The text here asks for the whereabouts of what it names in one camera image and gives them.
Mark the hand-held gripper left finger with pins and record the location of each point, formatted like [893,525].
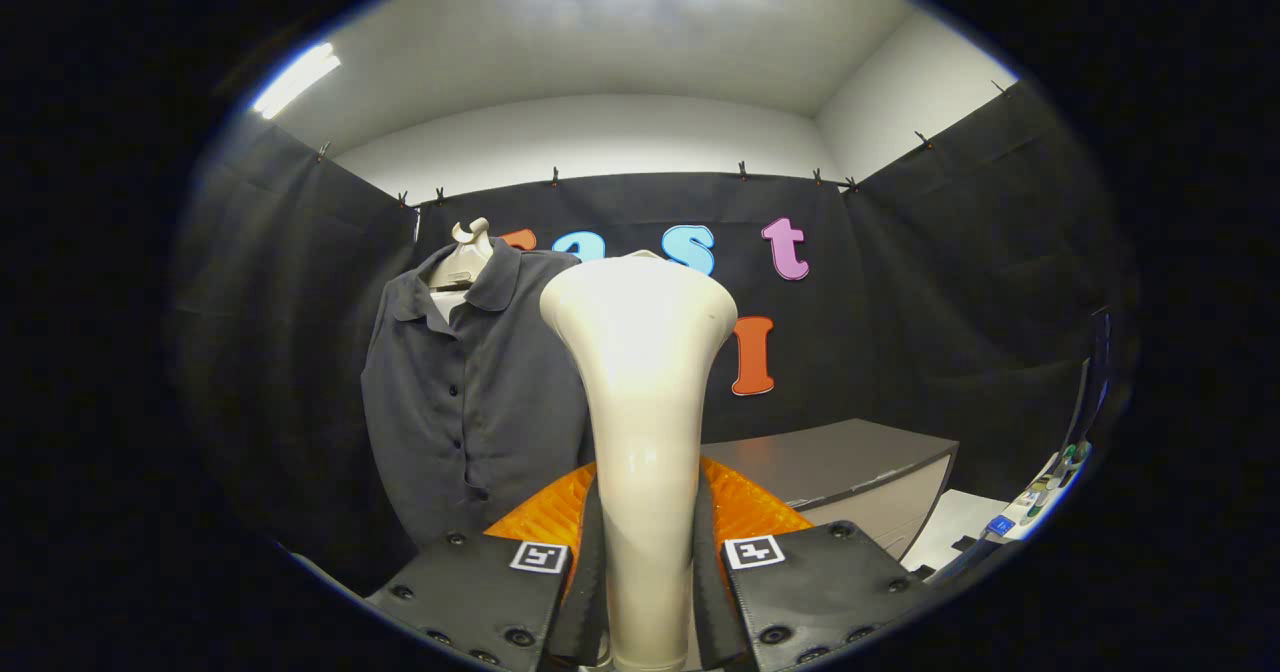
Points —
[480,592]

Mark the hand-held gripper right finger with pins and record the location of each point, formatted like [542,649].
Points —
[820,582]

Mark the grey button shirt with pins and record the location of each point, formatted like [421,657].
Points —
[470,422]

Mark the white garment steamer head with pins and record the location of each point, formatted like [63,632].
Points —
[640,402]

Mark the white clothes hanger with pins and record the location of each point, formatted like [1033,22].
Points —
[465,262]

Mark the beige cabinet with dark top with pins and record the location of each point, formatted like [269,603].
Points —
[830,462]

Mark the white desk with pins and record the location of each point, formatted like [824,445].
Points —
[950,532]

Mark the small blue box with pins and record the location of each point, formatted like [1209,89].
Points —
[1000,526]

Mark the computer monitor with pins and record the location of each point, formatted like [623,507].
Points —
[1098,372]

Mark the narrow ceiling light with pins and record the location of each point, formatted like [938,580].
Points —
[295,82]

